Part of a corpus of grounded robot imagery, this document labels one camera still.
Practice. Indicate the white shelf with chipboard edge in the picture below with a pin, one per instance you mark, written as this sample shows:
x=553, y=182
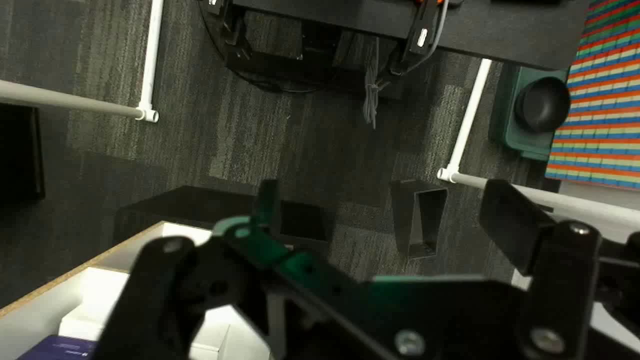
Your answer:
x=80, y=286

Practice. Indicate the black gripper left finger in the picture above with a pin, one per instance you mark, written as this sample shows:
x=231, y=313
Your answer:
x=167, y=293

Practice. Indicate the white pipe frame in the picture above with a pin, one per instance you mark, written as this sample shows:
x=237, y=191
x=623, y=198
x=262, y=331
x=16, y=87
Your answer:
x=150, y=61
x=467, y=126

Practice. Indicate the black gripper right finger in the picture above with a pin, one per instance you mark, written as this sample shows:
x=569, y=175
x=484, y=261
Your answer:
x=561, y=286

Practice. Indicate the black round bowl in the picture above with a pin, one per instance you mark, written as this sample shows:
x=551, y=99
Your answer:
x=541, y=102

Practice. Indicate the colourful striped panel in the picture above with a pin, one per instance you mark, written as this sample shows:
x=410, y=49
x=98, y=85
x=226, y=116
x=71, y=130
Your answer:
x=600, y=101

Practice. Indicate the black open box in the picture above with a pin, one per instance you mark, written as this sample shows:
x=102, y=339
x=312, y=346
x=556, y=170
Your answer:
x=420, y=217

